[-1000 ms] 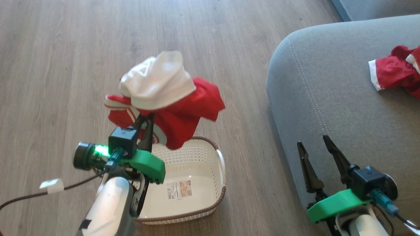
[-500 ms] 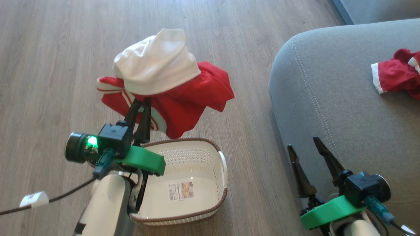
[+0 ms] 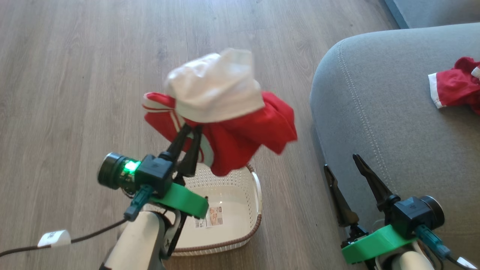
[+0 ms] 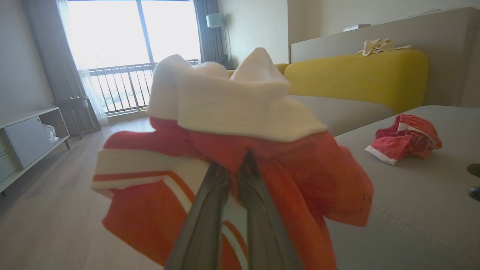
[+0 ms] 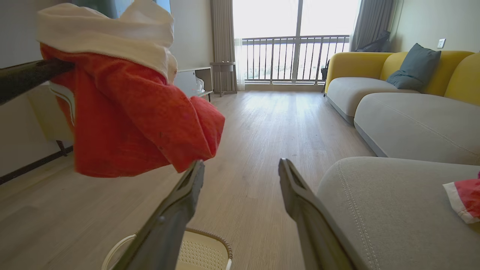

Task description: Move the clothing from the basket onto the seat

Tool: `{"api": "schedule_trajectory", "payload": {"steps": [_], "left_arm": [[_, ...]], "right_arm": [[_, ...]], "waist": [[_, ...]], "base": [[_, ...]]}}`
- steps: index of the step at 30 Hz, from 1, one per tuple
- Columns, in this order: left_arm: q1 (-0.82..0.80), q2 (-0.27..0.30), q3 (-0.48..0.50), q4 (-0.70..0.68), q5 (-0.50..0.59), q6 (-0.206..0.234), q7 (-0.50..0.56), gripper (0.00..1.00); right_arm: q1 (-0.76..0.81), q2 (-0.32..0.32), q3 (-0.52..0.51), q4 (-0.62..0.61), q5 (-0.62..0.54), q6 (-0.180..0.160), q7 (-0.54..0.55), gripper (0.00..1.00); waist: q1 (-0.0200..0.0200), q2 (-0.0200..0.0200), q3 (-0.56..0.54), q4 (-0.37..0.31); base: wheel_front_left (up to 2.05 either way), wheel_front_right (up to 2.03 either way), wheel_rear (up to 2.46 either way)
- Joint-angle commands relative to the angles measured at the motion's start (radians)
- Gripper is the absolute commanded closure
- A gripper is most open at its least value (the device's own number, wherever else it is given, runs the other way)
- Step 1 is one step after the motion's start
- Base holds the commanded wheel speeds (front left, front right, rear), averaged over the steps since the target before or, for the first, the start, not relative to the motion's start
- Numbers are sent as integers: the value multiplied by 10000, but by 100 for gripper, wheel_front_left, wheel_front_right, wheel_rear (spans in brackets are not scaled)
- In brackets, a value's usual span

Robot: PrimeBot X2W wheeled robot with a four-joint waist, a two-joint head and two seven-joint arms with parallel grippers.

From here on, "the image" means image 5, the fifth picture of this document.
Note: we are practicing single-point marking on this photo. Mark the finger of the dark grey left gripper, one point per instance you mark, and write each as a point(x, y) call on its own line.
point(22, 80)

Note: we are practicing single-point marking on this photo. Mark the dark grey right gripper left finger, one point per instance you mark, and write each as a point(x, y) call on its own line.
point(161, 243)

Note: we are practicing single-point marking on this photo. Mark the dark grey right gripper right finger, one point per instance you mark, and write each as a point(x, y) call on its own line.
point(318, 240)

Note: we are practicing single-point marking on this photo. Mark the white garment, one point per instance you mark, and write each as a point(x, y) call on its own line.
point(112, 33)

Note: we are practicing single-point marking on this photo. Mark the red white-trimmed garment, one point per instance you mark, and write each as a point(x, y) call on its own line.
point(468, 198)

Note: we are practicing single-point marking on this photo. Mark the white perforated laundry basket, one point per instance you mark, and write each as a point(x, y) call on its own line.
point(202, 251)

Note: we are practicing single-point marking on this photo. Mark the grey upholstered seat module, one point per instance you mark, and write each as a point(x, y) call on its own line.
point(393, 217)

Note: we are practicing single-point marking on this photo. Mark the cream furniture with dark leg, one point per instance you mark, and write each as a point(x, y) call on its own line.
point(45, 116)

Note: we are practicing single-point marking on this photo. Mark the yellow and grey sofa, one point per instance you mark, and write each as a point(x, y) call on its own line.
point(412, 120)

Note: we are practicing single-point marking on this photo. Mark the clear plastic bag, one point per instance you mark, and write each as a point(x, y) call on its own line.
point(200, 86)

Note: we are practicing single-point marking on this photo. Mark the white low cabinet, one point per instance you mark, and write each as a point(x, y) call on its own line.
point(185, 80)

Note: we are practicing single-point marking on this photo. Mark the black object beside sofa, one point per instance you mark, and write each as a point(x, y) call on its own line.
point(324, 73)

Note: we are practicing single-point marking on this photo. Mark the small brown side stand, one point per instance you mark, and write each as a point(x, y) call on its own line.
point(223, 67)

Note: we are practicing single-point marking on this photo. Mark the blue grey cushion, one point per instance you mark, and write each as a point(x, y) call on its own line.
point(416, 67)

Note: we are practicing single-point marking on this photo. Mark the dark cloth behind sofa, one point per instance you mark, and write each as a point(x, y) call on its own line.
point(377, 45)

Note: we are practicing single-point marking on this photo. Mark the beige curtain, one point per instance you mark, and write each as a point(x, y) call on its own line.
point(223, 30)

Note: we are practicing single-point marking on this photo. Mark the dark metal balcony railing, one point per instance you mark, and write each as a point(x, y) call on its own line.
point(262, 38)

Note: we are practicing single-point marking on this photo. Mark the grey curtain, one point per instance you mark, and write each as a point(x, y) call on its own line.
point(371, 18)

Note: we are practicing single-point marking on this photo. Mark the dark framed wall screen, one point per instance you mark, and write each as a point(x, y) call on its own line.
point(101, 5)

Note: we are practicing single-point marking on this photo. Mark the window door frame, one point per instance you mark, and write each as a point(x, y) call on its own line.
point(298, 18)

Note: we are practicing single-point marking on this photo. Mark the white wall socket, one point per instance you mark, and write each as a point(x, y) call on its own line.
point(441, 43)

